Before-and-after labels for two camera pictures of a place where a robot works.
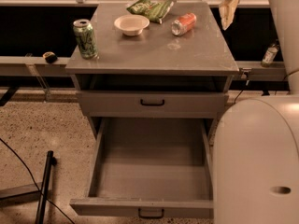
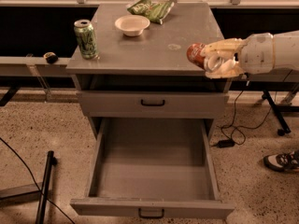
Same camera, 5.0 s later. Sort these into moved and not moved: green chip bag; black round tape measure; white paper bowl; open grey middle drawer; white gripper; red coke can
Moved: red coke can; white gripper
Not moved: white paper bowl; black round tape measure; green chip bag; open grey middle drawer
